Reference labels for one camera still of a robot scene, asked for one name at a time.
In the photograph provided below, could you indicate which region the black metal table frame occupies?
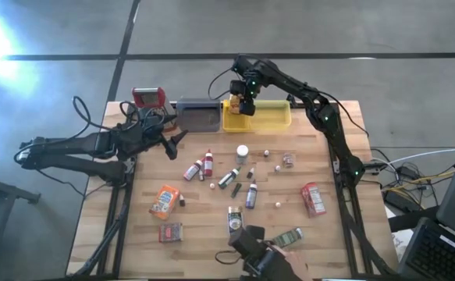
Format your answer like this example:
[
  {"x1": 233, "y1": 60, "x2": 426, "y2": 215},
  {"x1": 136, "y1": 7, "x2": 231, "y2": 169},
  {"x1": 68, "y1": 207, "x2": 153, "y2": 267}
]
[{"x1": 66, "y1": 100, "x2": 400, "y2": 279}]

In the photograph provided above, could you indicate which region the yellow cereal box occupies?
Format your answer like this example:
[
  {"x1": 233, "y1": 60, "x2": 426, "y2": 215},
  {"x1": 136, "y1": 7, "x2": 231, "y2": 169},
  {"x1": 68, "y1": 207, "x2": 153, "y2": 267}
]
[{"x1": 229, "y1": 94, "x2": 244, "y2": 116}]

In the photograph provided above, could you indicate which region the white-lid spice jar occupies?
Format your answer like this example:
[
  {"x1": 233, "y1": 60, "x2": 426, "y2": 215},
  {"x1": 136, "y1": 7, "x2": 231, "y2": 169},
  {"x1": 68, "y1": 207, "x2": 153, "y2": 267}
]
[{"x1": 236, "y1": 144, "x2": 251, "y2": 165}]

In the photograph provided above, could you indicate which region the yellow slotted plastic basket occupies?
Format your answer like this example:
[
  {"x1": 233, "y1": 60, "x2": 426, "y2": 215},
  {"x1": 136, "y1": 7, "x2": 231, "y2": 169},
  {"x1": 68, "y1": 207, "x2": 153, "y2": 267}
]
[{"x1": 222, "y1": 99, "x2": 252, "y2": 133}]

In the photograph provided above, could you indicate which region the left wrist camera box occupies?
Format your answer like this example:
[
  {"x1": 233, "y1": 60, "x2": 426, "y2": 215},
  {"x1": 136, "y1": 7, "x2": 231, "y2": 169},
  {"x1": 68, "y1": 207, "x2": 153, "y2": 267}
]
[{"x1": 143, "y1": 108, "x2": 166, "y2": 126}]

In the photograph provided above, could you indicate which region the black metal stand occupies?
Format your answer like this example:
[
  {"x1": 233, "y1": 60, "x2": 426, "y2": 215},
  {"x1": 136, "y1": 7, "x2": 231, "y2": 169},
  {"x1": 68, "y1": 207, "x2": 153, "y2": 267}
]
[{"x1": 0, "y1": 170, "x2": 41, "y2": 281}]

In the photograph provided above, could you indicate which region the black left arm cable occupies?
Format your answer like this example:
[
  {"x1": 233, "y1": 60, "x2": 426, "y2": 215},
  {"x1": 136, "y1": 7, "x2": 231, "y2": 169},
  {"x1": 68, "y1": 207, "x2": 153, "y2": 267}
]
[{"x1": 72, "y1": 95, "x2": 142, "y2": 133}]

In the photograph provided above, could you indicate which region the red-tipped food colouring bottle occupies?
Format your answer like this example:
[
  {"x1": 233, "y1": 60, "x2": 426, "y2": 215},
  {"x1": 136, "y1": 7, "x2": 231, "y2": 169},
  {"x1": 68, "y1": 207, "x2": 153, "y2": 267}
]
[{"x1": 204, "y1": 148, "x2": 215, "y2": 178}]

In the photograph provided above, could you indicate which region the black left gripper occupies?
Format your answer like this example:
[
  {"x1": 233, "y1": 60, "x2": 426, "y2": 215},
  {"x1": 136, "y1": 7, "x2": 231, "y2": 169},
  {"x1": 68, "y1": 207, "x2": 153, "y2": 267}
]
[{"x1": 133, "y1": 116, "x2": 190, "y2": 162}]

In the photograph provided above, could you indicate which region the translucent yellow-green plastic bin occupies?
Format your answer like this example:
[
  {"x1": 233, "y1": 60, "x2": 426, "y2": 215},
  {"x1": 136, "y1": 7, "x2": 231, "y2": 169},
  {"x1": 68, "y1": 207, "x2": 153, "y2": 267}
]
[{"x1": 248, "y1": 99, "x2": 293, "y2": 132}]

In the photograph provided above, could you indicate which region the grey plastic bin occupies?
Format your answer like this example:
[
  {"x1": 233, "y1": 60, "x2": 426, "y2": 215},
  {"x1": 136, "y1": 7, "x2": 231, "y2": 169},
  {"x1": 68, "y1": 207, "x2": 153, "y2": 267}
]
[{"x1": 176, "y1": 98, "x2": 222, "y2": 133}]

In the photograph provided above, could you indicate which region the person's hand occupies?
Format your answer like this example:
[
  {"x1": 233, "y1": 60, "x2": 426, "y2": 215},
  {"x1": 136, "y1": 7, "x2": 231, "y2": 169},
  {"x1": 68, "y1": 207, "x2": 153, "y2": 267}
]
[{"x1": 277, "y1": 246, "x2": 314, "y2": 281}]

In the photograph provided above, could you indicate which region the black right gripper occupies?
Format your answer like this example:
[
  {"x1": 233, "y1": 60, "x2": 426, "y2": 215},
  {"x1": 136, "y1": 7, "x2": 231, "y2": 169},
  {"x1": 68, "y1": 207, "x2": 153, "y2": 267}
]
[{"x1": 235, "y1": 76, "x2": 258, "y2": 117}]

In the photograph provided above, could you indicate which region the pink-tipped food colouring bottle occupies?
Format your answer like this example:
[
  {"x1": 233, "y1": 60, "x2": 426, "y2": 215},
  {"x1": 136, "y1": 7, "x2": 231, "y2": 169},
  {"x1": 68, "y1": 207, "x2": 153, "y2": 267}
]
[{"x1": 183, "y1": 158, "x2": 204, "y2": 182}]

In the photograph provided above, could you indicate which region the purple food colouring bottle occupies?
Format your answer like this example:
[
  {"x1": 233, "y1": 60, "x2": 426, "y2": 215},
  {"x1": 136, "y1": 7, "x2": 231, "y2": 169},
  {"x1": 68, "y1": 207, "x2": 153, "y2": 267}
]
[{"x1": 244, "y1": 179, "x2": 258, "y2": 210}]

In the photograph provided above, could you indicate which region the open black laptop keyboard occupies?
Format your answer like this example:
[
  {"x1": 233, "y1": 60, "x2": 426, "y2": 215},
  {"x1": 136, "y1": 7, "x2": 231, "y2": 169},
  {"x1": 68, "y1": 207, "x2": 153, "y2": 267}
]
[{"x1": 397, "y1": 216, "x2": 455, "y2": 281}]

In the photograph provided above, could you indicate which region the red-handled metal box grater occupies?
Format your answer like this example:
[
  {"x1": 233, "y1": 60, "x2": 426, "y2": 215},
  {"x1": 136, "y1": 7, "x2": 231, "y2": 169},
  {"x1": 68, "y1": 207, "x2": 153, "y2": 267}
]
[{"x1": 131, "y1": 87, "x2": 177, "y2": 130}]

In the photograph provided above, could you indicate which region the orange snack box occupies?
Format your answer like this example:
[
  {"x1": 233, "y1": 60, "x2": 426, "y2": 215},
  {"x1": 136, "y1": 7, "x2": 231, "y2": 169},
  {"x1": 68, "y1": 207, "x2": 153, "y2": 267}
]
[{"x1": 148, "y1": 184, "x2": 181, "y2": 221}]

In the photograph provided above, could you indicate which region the white cable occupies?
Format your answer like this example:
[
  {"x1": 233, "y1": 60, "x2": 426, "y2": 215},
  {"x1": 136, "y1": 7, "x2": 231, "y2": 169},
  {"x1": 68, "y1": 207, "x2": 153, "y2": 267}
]
[{"x1": 371, "y1": 147, "x2": 455, "y2": 167}]

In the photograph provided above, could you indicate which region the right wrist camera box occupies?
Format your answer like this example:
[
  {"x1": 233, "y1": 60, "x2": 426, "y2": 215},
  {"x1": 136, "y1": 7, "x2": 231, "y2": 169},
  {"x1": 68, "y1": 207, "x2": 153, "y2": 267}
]
[{"x1": 229, "y1": 79, "x2": 247, "y2": 98}]

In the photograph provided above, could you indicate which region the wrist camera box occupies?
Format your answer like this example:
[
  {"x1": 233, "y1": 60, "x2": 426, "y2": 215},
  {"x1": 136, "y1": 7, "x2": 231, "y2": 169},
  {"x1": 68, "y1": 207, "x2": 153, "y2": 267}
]
[
  {"x1": 143, "y1": 108, "x2": 166, "y2": 126},
  {"x1": 229, "y1": 79, "x2": 247, "y2": 98}
]

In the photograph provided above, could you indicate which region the green food colouring bottle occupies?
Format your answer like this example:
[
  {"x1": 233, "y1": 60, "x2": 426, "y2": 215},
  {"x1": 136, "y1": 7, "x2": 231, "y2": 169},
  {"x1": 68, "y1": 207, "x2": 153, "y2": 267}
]
[{"x1": 217, "y1": 166, "x2": 243, "y2": 190}]

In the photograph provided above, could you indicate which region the black device cable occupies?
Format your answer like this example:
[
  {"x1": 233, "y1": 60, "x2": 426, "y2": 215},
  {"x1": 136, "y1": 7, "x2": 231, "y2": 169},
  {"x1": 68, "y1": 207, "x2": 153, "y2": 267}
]
[{"x1": 214, "y1": 249, "x2": 247, "y2": 267}]

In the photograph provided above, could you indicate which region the red cereal box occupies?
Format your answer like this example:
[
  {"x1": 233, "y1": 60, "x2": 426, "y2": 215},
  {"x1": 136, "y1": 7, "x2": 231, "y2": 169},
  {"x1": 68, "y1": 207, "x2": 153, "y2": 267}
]
[{"x1": 300, "y1": 182, "x2": 327, "y2": 219}]

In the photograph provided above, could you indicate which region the yellow cable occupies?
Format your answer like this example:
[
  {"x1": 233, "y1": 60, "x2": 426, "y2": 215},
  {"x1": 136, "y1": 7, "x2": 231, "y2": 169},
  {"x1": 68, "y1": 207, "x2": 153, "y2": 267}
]
[{"x1": 382, "y1": 169, "x2": 455, "y2": 192}]

